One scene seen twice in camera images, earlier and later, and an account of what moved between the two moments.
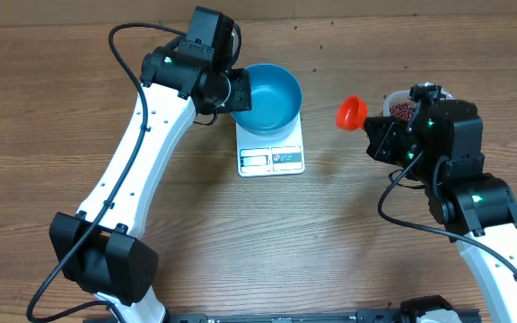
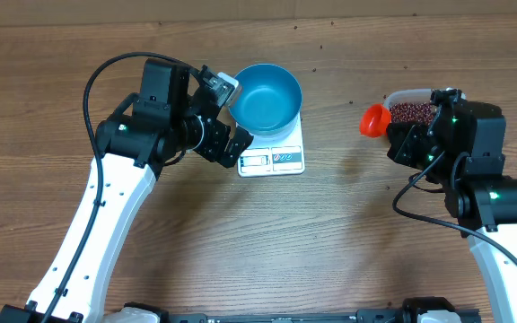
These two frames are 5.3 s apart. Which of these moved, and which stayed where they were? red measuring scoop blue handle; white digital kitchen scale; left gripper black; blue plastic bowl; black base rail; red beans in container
Moved: red measuring scoop blue handle; left gripper black
Stayed: white digital kitchen scale; black base rail; red beans in container; blue plastic bowl
